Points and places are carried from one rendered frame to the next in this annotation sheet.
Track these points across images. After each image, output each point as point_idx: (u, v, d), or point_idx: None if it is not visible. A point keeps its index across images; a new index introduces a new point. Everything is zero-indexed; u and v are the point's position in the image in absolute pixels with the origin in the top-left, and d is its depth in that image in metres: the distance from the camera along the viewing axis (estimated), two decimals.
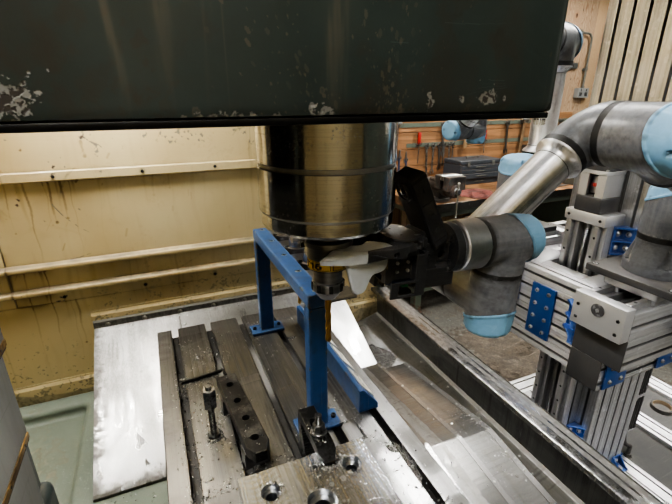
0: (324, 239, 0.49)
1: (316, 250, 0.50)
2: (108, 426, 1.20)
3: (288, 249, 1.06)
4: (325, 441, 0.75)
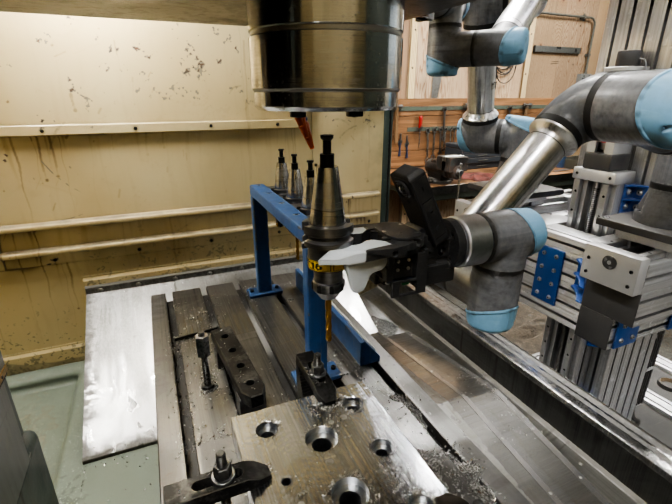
0: (324, 239, 0.49)
1: (316, 250, 0.50)
2: (99, 389, 1.15)
3: (286, 199, 1.02)
4: (324, 381, 0.70)
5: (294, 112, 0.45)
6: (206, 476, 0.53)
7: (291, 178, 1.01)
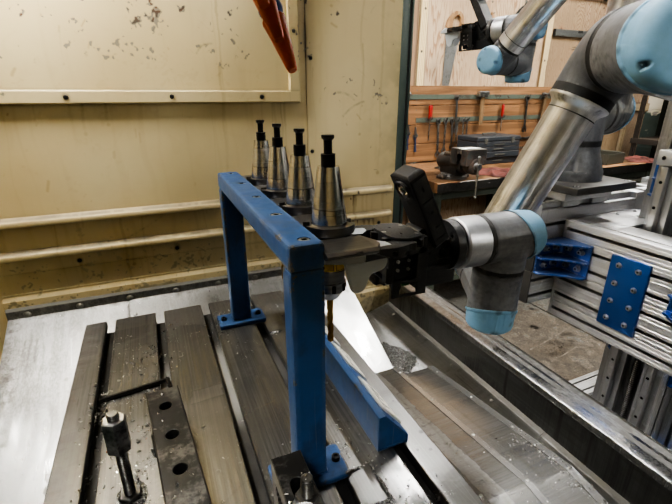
0: (327, 239, 0.49)
1: None
2: (5, 460, 0.82)
3: (265, 192, 0.68)
4: None
5: None
6: None
7: (272, 160, 0.67)
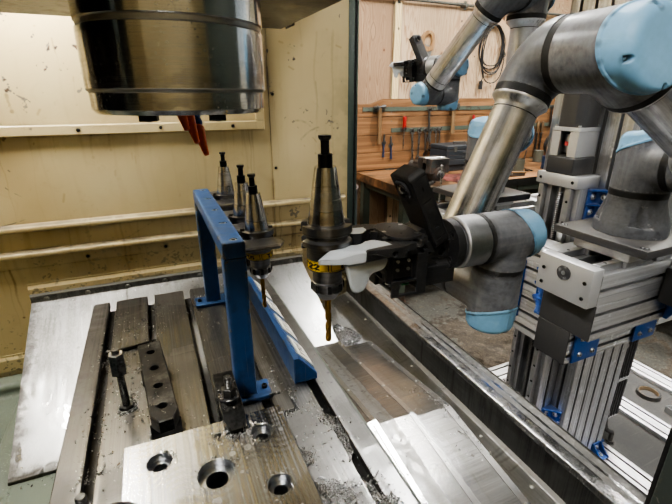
0: (254, 239, 0.77)
1: None
2: (34, 404, 1.10)
3: (308, 230, 0.49)
4: (233, 406, 0.65)
5: (141, 116, 0.40)
6: None
7: (318, 186, 0.48)
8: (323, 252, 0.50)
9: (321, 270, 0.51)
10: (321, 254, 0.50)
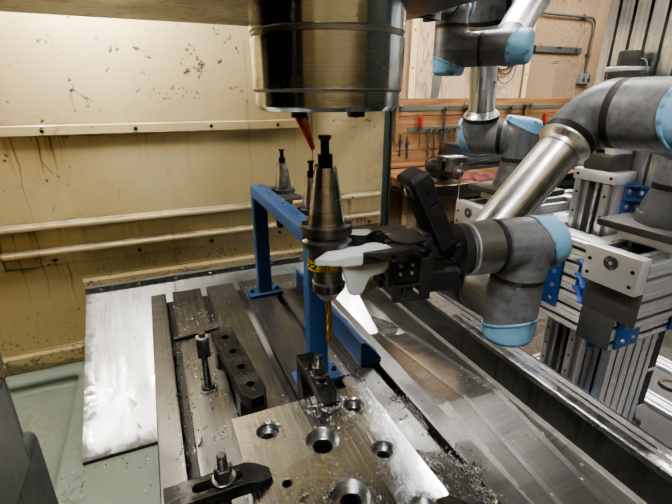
0: None
1: None
2: (99, 389, 1.15)
3: (306, 230, 0.49)
4: (325, 382, 0.70)
5: (295, 112, 0.45)
6: (206, 478, 0.53)
7: (317, 186, 0.48)
8: (321, 252, 0.50)
9: (319, 270, 0.51)
10: (319, 254, 0.50)
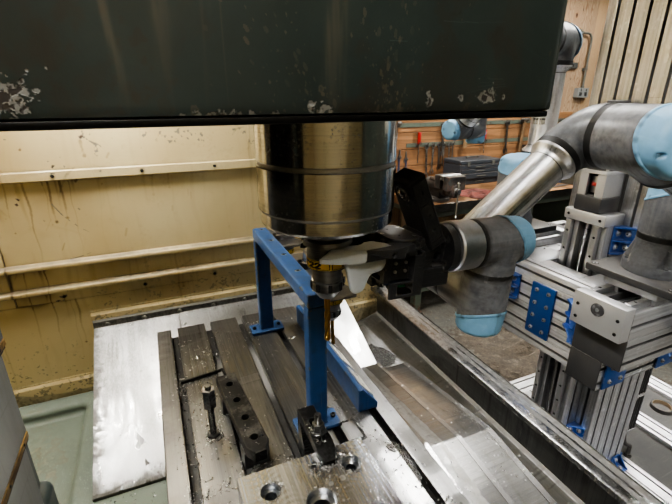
0: None
1: None
2: (107, 425, 1.20)
3: None
4: (324, 440, 0.75)
5: None
6: None
7: None
8: (324, 251, 0.50)
9: (323, 269, 0.51)
10: (322, 253, 0.50)
